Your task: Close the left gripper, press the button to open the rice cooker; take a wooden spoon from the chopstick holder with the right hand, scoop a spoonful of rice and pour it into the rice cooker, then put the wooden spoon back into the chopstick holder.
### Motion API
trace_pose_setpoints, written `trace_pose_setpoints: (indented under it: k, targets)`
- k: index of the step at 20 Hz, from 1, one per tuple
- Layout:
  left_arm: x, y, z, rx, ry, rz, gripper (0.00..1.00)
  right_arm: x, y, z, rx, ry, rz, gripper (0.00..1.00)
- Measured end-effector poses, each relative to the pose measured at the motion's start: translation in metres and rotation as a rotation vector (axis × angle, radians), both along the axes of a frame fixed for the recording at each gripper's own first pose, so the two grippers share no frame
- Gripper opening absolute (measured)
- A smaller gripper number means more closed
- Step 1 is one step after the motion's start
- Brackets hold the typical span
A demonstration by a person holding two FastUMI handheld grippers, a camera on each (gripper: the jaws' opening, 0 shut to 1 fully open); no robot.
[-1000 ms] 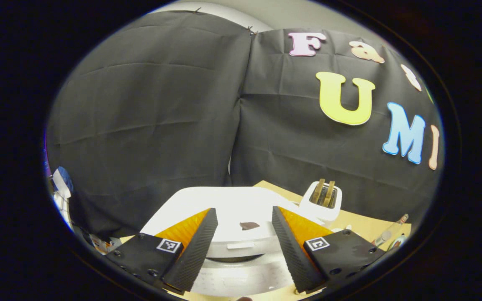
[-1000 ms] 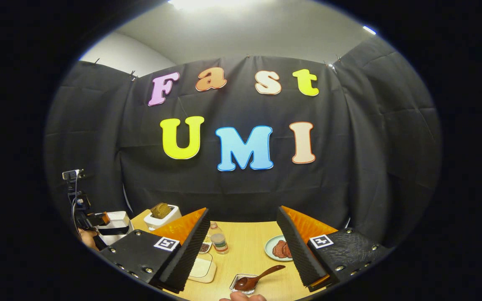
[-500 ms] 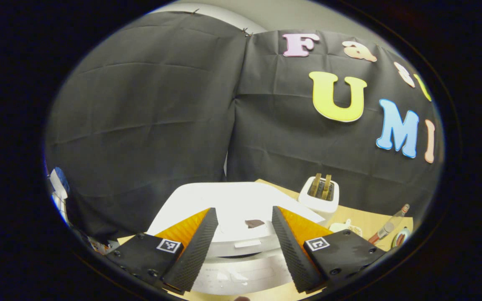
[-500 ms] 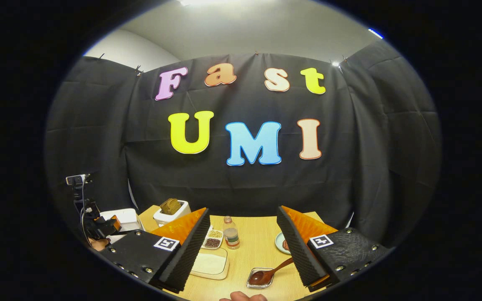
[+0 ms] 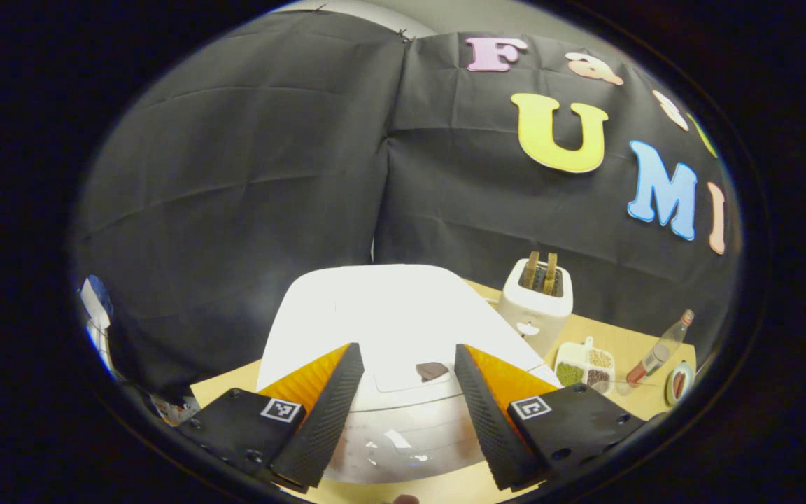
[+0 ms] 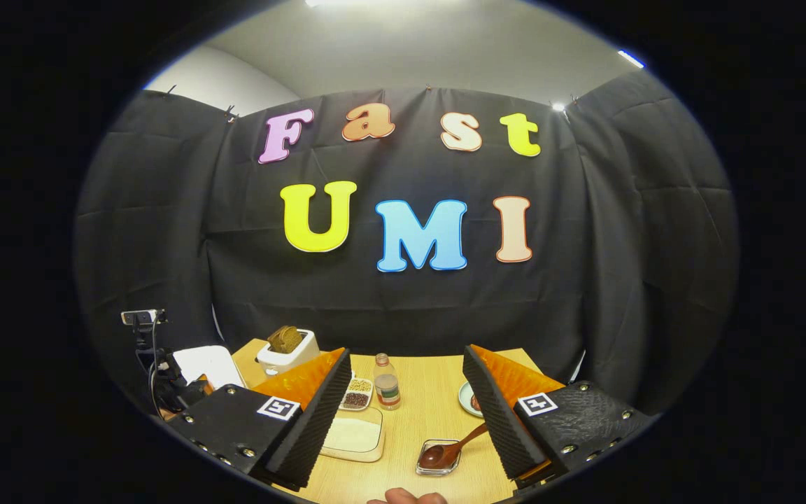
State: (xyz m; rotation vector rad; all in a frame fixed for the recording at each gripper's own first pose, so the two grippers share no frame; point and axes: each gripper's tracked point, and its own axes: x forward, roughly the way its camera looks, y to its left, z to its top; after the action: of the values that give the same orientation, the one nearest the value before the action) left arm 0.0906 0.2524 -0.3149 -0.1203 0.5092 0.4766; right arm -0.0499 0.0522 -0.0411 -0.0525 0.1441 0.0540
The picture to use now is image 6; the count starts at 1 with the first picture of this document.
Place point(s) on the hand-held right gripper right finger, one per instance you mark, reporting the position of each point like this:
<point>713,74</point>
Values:
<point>501,420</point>

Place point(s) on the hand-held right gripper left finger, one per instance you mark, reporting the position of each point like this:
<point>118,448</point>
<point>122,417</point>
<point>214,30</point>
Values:
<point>312,427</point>

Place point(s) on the white rice cooker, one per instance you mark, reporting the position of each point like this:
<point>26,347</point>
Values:
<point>210,364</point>

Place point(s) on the clear container of white rice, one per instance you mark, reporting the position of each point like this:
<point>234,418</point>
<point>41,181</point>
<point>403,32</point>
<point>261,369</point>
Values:
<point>354,434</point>

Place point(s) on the clear square chopstick holder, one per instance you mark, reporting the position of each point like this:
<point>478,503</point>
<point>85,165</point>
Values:
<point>455,448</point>

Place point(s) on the brown wooden spoon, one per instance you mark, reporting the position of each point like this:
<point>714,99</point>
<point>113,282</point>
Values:
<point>438,455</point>

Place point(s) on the pale green plate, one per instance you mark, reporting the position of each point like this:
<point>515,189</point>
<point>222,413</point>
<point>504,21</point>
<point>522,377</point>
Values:
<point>464,399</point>

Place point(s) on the white divided grain dish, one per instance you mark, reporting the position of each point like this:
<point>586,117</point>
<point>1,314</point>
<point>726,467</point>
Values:
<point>357,392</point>

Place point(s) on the white toaster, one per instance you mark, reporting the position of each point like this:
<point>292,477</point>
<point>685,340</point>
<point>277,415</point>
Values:
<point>291,360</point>

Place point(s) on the small clear bottle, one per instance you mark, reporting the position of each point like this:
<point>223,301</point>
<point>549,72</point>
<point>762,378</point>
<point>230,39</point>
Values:
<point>387,392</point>

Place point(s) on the brown bread slice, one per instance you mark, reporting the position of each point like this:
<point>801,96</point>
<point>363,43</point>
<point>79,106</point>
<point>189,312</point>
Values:
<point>277,341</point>
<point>294,337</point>

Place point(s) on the black backdrop cloth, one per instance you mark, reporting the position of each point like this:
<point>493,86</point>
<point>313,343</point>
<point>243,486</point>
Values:
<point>165,231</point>

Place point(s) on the ceiling light panel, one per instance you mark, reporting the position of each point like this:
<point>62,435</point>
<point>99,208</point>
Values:
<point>340,3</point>
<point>631,59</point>

